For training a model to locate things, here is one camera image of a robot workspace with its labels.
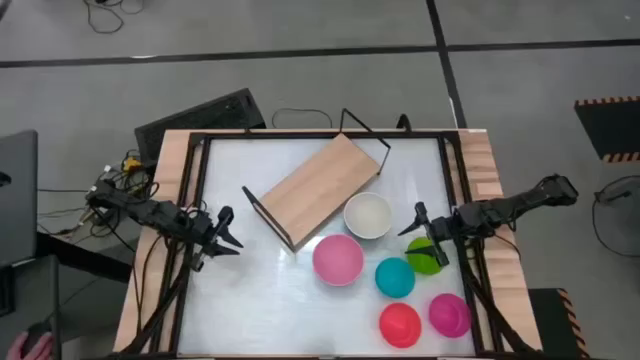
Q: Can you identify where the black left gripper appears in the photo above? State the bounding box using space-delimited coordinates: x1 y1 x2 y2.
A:
172 205 245 271

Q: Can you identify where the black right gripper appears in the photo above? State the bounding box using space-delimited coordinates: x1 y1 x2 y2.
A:
397 201 465 268

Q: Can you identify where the small green bowl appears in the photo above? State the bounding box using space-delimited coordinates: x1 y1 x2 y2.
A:
405 236 444 276

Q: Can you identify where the small cyan bowl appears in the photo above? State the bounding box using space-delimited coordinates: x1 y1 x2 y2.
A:
374 256 417 300

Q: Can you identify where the large white bowl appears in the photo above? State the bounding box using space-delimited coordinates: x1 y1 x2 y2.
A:
343 191 394 240

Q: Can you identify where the large pink bowl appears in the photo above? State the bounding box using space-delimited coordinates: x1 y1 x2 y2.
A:
312 233 366 288

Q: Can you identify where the small magenta bowl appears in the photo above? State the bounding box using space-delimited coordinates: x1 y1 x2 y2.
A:
428 292 473 339

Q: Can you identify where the small orange-red bowl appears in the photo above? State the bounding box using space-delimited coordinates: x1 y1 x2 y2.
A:
378 301 423 350

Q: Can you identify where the black keyboard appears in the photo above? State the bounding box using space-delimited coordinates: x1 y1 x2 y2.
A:
133 87 267 166

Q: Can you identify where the black hazard-striped mat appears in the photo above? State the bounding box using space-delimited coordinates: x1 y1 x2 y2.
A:
573 95 640 164
528 287 591 360

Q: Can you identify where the dark side desk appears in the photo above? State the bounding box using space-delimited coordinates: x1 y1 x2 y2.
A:
0 254 62 360

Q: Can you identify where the grey monitor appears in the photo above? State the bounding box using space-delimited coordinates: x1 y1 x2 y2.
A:
0 129 39 269

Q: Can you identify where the black computer mouse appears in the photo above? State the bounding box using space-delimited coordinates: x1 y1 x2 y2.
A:
23 321 52 354

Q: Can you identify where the person's hand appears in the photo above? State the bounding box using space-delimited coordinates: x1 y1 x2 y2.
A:
5 330 55 360

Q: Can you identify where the wooden shelf with black frame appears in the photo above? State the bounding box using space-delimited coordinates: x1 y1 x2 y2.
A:
241 107 393 253

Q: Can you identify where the black metal table frame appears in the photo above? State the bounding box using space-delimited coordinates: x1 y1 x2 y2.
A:
117 129 544 360

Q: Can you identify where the tangled cable bundle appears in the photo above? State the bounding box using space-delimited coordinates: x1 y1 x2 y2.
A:
37 148 161 239

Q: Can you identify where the black floor cable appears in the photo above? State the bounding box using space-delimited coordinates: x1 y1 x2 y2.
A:
82 0 146 35
271 107 334 130

